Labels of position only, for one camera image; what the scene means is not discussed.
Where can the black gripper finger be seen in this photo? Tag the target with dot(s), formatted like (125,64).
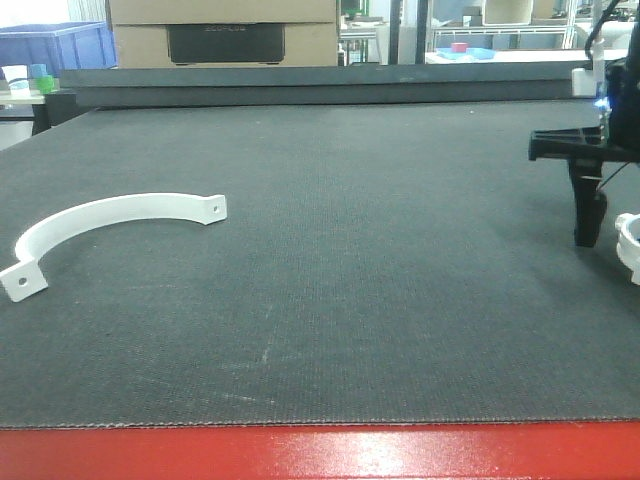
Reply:
(590,202)

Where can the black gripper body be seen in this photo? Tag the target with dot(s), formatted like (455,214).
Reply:
(614,139)

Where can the white half-round pipe clamp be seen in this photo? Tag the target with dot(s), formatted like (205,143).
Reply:
(25,278)

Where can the light blue tray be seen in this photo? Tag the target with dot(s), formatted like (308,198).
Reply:
(470,54)

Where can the red small cup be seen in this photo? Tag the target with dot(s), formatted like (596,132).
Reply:
(459,47)

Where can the dark grey table mat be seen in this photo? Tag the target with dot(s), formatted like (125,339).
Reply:
(396,264)

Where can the lower cardboard box black print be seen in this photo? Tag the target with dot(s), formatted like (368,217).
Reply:
(305,45)

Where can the dark grey raised board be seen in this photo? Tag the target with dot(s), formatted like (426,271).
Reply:
(365,85)

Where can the upper cardboard box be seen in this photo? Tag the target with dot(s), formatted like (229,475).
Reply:
(233,11)

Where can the blue plastic crate background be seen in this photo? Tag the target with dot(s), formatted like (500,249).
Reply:
(63,46)

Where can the green cup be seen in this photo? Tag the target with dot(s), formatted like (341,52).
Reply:
(45,84)

